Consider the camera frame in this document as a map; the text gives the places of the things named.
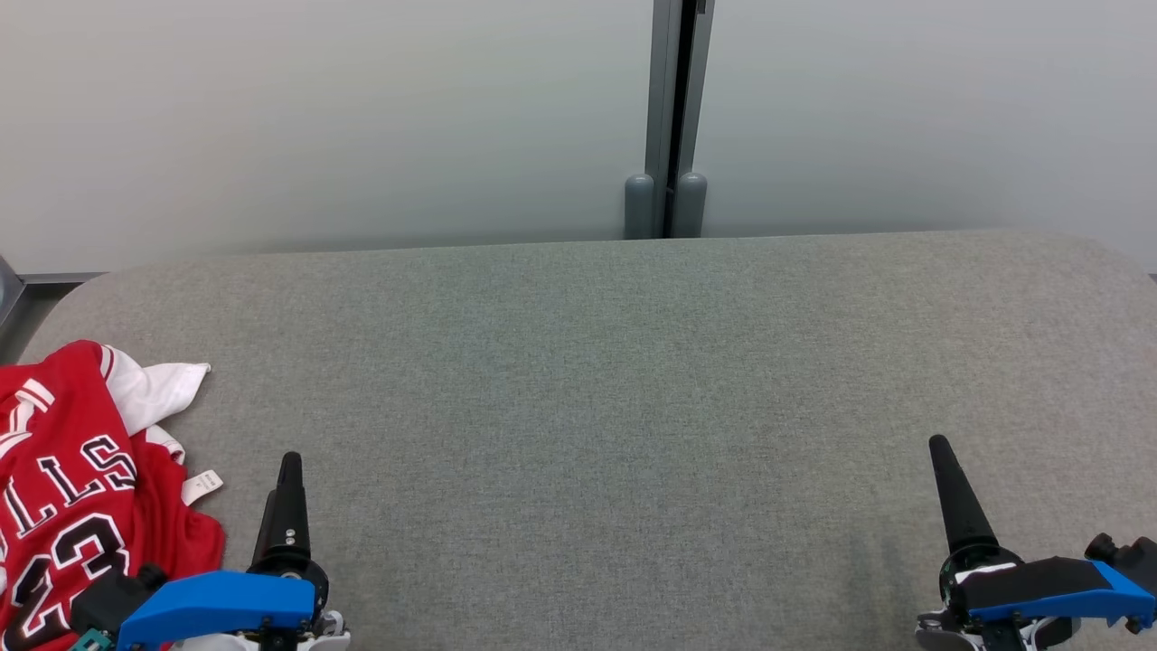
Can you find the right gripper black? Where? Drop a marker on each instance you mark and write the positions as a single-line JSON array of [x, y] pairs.
[[981, 556]]

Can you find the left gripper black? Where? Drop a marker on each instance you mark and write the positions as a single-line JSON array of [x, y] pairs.
[[318, 592]]

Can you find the red Bulls jersey white sleeves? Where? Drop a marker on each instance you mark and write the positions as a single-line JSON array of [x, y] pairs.
[[72, 470]]

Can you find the blue left camera bracket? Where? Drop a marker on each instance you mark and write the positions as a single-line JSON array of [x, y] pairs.
[[217, 604]]

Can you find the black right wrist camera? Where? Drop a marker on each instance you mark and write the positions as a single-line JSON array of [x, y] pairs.
[[1134, 553]]

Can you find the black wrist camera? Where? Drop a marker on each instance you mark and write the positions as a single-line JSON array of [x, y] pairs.
[[113, 597], [1134, 553]]

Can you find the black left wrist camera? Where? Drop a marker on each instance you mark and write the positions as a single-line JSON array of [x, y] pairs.
[[113, 597]]

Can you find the grey wall base strip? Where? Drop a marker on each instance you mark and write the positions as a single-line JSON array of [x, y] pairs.
[[63, 278]]

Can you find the shiny grey metal frame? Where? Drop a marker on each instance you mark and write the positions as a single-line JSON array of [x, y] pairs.
[[9, 289]]

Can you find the grey cylindrical post cap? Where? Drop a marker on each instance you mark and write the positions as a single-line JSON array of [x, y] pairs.
[[691, 206], [638, 208]]

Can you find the grey metal partition post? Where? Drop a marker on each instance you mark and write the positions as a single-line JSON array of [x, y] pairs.
[[663, 90]]

